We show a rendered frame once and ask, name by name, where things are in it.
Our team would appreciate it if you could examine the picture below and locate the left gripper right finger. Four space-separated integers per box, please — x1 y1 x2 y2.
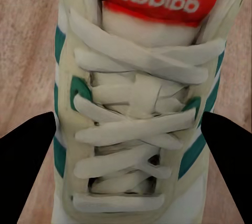
201 111 252 224

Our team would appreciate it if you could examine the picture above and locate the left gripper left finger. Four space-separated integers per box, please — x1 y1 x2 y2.
0 111 56 224

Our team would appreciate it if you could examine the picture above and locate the gym shoe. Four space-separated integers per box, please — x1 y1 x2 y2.
51 0 244 224

